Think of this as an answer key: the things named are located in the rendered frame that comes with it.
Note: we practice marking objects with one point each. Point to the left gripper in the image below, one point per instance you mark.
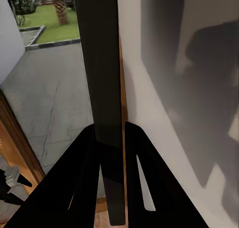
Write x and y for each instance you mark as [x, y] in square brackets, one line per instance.
[4, 188]

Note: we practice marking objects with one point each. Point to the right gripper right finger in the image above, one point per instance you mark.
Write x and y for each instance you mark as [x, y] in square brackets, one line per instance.
[173, 207]

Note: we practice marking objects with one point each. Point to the poster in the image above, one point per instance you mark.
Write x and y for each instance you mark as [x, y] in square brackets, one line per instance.
[98, 22]

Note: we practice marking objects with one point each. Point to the door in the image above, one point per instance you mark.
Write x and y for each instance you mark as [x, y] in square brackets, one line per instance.
[44, 95]

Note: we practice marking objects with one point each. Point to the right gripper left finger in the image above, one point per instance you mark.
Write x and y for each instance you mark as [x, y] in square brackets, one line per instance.
[66, 197]

